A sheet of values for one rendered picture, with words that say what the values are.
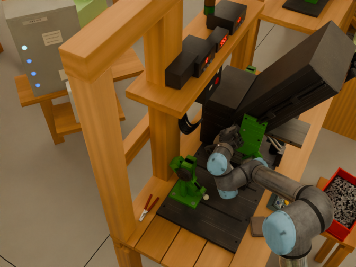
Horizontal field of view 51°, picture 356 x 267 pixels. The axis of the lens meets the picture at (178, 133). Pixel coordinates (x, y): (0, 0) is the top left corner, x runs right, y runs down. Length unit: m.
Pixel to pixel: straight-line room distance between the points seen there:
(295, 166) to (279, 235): 1.03
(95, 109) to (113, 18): 0.26
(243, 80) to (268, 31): 2.75
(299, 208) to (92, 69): 0.71
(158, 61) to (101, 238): 1.72
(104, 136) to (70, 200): 1.89
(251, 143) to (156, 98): 0.61
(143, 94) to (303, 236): 0.76
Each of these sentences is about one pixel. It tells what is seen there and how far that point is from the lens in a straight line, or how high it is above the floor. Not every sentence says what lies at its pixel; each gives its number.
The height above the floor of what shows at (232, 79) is 1.24.
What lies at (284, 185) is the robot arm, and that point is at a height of 1.45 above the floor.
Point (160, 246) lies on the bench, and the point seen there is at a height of 0.88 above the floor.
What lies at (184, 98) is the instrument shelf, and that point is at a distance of 1.44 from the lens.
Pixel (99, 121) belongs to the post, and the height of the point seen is 1.70.
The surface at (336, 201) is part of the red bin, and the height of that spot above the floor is 0.89.
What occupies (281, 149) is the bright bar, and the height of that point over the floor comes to 1.01.
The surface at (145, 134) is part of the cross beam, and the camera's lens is 1.71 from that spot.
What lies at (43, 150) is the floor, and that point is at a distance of 3.43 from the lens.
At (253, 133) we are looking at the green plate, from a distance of 1.81.
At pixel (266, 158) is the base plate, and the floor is 0.90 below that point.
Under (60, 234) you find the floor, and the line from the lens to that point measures 2.94.
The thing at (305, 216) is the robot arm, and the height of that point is 1.56.
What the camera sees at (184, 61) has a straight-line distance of 1.47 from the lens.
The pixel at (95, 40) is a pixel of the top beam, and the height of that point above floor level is 1.94.
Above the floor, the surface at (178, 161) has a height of 1.15.
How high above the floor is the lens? 2.53
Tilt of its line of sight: 49 degrees down
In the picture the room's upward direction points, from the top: 1 degrees clockwise
